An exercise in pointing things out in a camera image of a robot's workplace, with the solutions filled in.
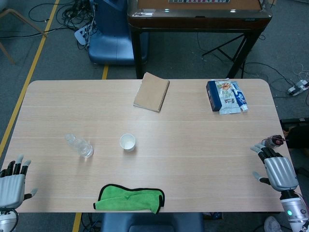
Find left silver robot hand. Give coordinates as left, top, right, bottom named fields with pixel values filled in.
left=0, top=154, right=39, bottom=209

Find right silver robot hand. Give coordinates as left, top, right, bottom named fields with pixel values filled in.
left=251, top=139, right=299, bottom=193

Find transparent plastic bottle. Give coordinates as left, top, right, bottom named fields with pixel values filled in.
left=64, top=133, right=94, bottom=159

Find white paper cup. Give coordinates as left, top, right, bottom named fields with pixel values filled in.
left=119, top=133, right=136, bottom=152

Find small dark red object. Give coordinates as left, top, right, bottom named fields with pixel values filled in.
left=265, top=134, right=287, bottom=147

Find black box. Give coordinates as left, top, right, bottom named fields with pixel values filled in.
left=280, top=117, right=309, bottom=149

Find white shoe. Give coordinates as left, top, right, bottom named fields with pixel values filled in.
left=264, top=216, right=282, bottom=232

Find blue white toothpaste tube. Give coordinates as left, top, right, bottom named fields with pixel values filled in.
left=230, top=81, right=249, bottom=113

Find grey white power strip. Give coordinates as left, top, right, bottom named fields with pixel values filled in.
left=286, top=80, right=309, bottom=96

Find white green snack packet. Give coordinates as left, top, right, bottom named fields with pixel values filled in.
left=215, top=78, right=243, bottom=116

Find dark blue cardboard box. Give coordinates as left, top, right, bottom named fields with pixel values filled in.
left=206, top=80, right=224, bottom=112

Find green cloth with black edge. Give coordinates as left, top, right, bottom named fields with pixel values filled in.
left=93, top=184, right=166, bottom=215

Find black tripod legs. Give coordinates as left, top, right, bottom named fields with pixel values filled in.
left=201, top=32, right=247, bottom=64

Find dark blue padded seat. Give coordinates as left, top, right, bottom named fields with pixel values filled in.
left=100, top=212, right=205, bottom=232

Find brown spiral notebook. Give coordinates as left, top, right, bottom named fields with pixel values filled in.
left=133, top=72, right=170, bottom=113

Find white power strip with plugs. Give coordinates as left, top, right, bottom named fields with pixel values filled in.
left=74, top=23, right=96, bottom=46

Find wooden chair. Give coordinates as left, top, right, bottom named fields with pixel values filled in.
left=0, top=8, right=48, bottom=65

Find brown mahjong table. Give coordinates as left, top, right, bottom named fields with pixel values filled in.
left=127, top=0, right=272, bottom=80

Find blue machine base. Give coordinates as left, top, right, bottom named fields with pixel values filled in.
left=88, top=0, right=149, bottom=66

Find row of mahjong tiles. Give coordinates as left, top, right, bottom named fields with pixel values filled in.
left=168, top=0, right=230, bottom=4

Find black cable tangle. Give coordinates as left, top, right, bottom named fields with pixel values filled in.
left=28, top=0, right=97, bottom=32

